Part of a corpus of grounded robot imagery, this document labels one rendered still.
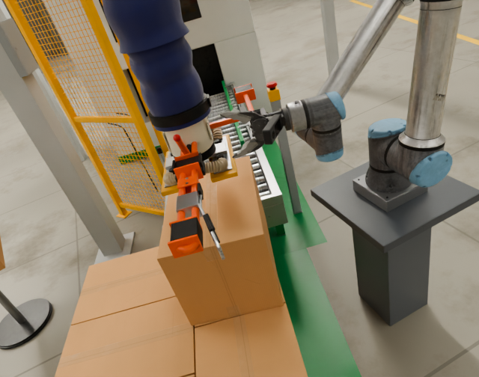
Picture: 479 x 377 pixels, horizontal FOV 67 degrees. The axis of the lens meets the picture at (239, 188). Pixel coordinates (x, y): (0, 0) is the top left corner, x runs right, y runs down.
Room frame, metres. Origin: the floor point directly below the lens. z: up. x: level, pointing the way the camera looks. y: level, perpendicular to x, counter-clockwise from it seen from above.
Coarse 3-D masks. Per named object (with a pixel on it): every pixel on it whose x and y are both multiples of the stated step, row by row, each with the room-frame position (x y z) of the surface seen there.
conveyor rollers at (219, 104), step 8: (216, 96) 3.87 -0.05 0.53; (224, 96) 3.78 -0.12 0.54; (232, 96) 3.69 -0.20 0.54; (216, 104) 3.60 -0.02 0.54; (224, 104) 3.52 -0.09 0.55; (216, 112) 3.36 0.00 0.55; (208, 120) 3.24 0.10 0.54; (216, 120) 3.16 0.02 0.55; (224, 128) 2.97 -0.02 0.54; (232, 128) 2.89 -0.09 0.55; (240, 128) 2.87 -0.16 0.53; (232, 136) 2.78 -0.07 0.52; (232, 144) 2.61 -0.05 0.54; (240, 144) 2.54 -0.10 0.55; (208, 160) 2.44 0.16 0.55; (256, 160) 2.25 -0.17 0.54; (256, 168) 2.15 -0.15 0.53; (256, 176) 2.06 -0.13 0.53; (264, 184) 1.91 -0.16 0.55; (264, 192) 1.82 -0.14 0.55
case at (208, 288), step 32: (224, 192) 1.33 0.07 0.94; (256, 192) 1.27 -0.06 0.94; (224, 224) 1.11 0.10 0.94; (256, 224) 1.05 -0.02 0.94; (160, 256) 1.04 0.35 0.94; (192, 256) 1.02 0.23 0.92; (256, 256) 1.00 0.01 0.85; (192, 288) 1.02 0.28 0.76; (224, 288) 1.01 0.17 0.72; (256, 288) 1.00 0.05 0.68; (192, 320) 1.03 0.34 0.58
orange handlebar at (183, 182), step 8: (248, 104) 1.43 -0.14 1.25; (224, 120) 1.35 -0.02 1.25; (232, 120) 1.34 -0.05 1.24; (192, 144) 1.21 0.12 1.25; (192, 152) 1.15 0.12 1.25; (184, 176) 1.01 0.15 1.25; (192, 176) 0.98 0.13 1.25; (184, 184) 0.95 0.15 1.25; (192, 184) 0.93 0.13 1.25; (184, 192) 0.92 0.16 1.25; (192, 208) 0.82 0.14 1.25; (184, 216) 0.80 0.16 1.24; (184, 248) 0.67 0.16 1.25; (192, 248) 0.66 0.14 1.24
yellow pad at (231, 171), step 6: (222, 138) 1.44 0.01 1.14; (228, 138) 1.43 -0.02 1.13; (228, 144) 1.38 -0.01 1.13; (228, 150) 1.32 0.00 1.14; (216, 156) 1.25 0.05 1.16; (222, 156) 1.24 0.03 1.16; (228, 156) 1.27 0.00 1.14; (228, 162) 1.22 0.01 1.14; (234, 162) 1.22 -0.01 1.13; (228, 168) 1.17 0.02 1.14; (234, 168) 1.17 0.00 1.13; (210, 174) 1.18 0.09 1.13; (216, 174) 1.17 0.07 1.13; (222, 174) 1.15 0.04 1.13; (228, 174) 1.15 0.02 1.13; (234, 174) 1.14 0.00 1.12; (216, 180) 1.15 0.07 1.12
